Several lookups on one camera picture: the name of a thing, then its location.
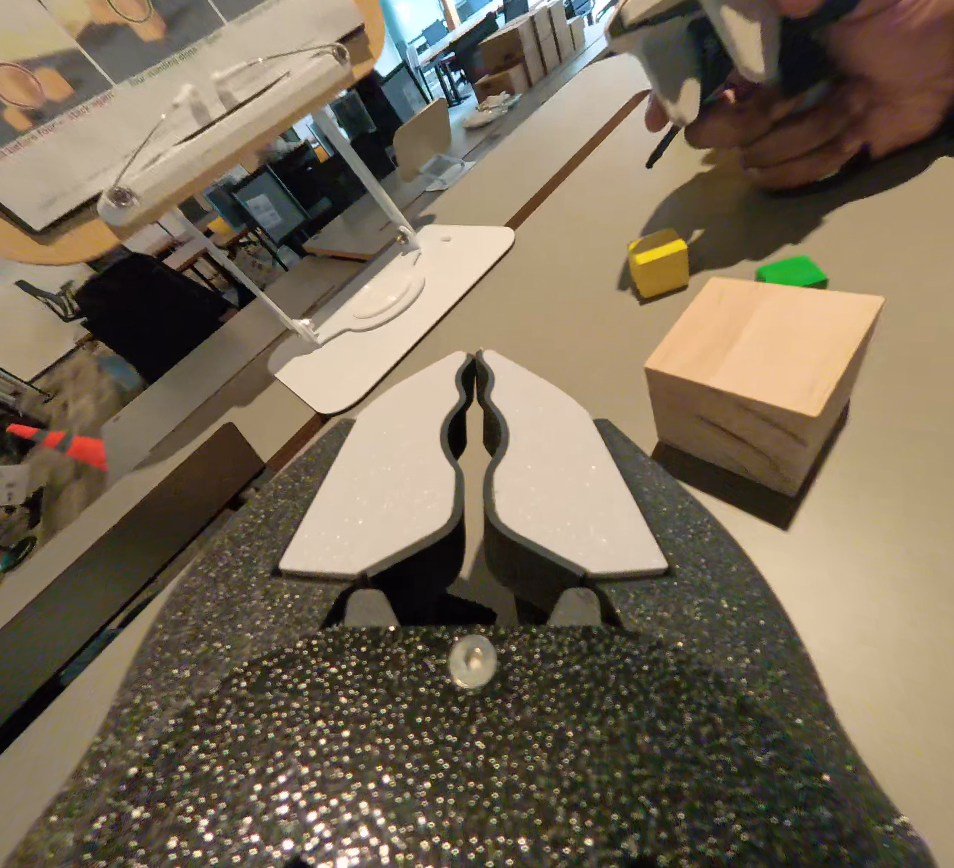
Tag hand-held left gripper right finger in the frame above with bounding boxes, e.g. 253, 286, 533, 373
477, 348, 669, 625

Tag orange traffic cone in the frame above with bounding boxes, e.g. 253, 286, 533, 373
3, 423, 109, 473

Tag green wooden cube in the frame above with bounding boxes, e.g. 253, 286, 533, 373
754, 254, 830, 290

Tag person's right hand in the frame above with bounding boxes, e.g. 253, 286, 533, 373
644, 0, 954, 192

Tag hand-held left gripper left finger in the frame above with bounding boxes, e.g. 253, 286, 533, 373
278, 350, 477, 628

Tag small wooden tablet stand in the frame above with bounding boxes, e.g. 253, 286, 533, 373
393, 96, 472, 192

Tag white crumpled wrapper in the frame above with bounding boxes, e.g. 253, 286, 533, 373
462, 93, 523, 131

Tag printed instruction sheet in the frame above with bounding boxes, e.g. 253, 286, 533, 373
0, 0, 366, 232

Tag yellow wooden cube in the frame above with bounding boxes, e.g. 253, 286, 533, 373
627, 228, 691, 300

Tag grey desk with wooden edge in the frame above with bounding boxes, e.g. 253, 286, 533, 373
302, 26, 612, 261

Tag large natural wooden cube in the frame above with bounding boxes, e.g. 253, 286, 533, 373
644, 276, 886, 498

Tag stack of cardboard boxes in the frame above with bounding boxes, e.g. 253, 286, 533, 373
473, 0, 590, 105

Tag black office chair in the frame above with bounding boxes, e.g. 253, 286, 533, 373
75, 253, 232, 385

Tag white and wood document stand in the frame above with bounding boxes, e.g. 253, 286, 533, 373
0, 0, 517, 416

